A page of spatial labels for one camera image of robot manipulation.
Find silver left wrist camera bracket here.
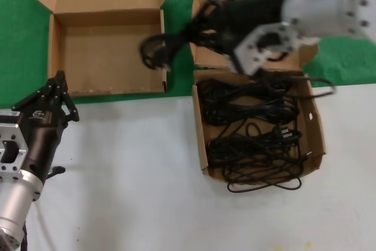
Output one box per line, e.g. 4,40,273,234
0,109,31,182

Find cardboard box with torn lid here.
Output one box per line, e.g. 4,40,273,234
187,0,327,182

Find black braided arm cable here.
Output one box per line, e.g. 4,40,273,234
18,220,29,251

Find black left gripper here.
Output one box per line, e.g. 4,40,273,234
11,70,80,185

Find cardboard box with intact lid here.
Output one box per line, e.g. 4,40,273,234
33,0,176,98

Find thin black barrel plug cable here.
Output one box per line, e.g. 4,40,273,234
222,150,311,194

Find green table cloth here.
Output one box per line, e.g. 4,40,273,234
0,0,376,108

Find black power cable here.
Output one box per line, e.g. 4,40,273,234
139,31,190,72
207,123,304,173
204,98,301,128
196,76,296,102

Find black left arm cable connector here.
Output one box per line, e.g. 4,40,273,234
43,165,66,180

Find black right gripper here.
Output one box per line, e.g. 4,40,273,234
184,0,288,57

